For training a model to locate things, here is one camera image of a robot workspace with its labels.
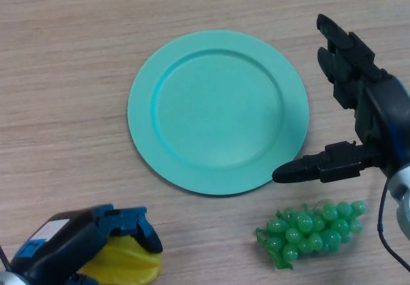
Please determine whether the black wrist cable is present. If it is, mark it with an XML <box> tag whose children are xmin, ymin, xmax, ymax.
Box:
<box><xmin>0</xmin><ymin>245</ymin><xmax>11</xmax><ymax>272</ymax></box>
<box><xmin>377</xmin><ymin>176</ymin><xmax>410</xmax><ymax>270</ymax></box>

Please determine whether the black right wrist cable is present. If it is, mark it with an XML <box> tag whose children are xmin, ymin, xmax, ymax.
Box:
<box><xmin>377</xmin><ymin>176</ymin><xmax>410</xmax><ymax>270</ymax></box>

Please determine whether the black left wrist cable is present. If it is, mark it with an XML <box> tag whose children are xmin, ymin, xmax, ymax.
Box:
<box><xmin>0</xmin><ymin>245</ymin><xmax>11</xmax><ymax>272</ymax></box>

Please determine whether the green grape bunch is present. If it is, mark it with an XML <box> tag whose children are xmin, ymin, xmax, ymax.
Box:
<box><xmin>254</xmin><ymin>199</ymin><xmax>367</xmax><ymax>271</ymax></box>

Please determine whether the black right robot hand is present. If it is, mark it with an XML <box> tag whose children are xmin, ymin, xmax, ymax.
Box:
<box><xmin>271</xmin><ymin>13</ymin><xmax>410</xmax><ymax>184</ymax></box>

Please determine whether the yellow starfruit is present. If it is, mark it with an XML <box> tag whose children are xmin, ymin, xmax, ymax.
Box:
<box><xmin>78</xmin><ymin>235</ymin><xmax>163</xmax><ymax>285</ymax></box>

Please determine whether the green round plate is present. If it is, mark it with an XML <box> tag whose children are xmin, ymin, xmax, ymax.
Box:
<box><xmin>127</xmin><ymin>29</ymin><xmax>310</xmax><ymax>197</ymax></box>

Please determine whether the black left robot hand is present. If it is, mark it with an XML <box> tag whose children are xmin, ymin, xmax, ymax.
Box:
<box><xmin>9</xmin><ymin>204</ymin><xmax>164</xmax><ymax>285</ymax></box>

